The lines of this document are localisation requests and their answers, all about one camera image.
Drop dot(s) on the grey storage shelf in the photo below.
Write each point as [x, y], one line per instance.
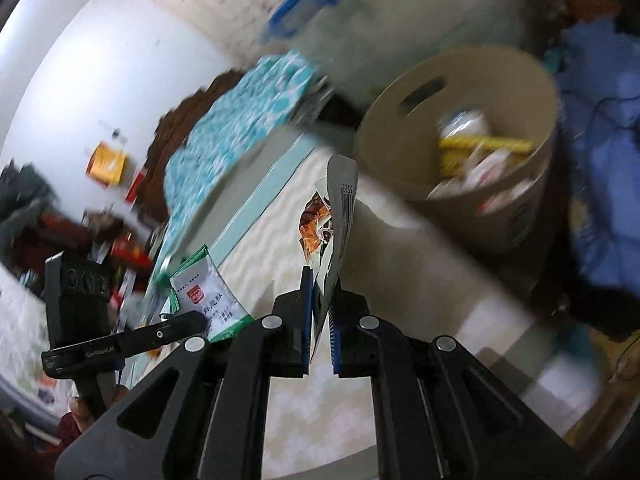
[50, 230]

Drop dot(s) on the green white packet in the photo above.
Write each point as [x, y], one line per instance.
[205, 295]

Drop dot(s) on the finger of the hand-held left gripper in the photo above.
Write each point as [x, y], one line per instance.
[160, 335]

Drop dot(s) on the carved wooden headboard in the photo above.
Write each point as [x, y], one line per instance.
[170, 130]

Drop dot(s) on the red yellow wall calendar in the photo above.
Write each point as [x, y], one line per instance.
[105, 162]

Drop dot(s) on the hanging keys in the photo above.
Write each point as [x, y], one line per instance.
[116, 132]

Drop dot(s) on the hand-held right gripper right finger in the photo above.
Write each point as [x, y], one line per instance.
[336, 345]

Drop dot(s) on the beige chevron bed sheet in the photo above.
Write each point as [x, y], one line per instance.
[300, 420]

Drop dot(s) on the white printed tote bag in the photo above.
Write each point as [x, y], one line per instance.
[20, 330]

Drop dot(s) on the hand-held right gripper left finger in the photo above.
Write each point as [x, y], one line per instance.
[306, 320]

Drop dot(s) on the person's left hand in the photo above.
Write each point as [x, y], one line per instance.
[87, 410]

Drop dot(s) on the beige round bin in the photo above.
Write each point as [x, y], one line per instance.
[390, 125]

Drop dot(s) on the teal patterned quilt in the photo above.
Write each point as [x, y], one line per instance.
[225, 125]

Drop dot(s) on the blue cloth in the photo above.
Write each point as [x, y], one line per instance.
[600, 160]

